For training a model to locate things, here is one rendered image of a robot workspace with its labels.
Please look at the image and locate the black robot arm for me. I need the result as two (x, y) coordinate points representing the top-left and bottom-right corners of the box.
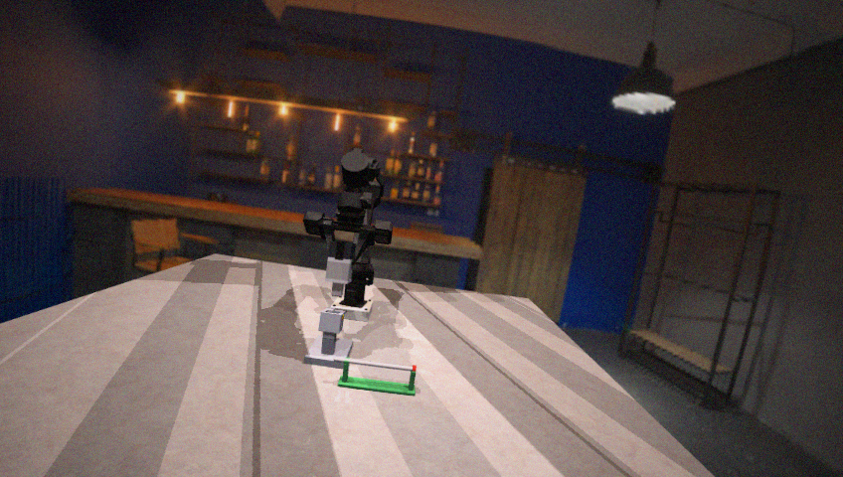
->
(336, 148), (385, 308)

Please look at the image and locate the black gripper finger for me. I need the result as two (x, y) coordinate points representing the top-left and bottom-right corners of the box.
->
(318, 223), (335, 253)
(351, 229), (375, 265)

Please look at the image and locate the green u-shaped bracket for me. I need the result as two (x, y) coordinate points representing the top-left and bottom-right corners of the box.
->
(337, 361), (416, 397)

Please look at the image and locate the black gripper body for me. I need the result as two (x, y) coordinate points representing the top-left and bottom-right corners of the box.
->
(303, 211), (393, 244)

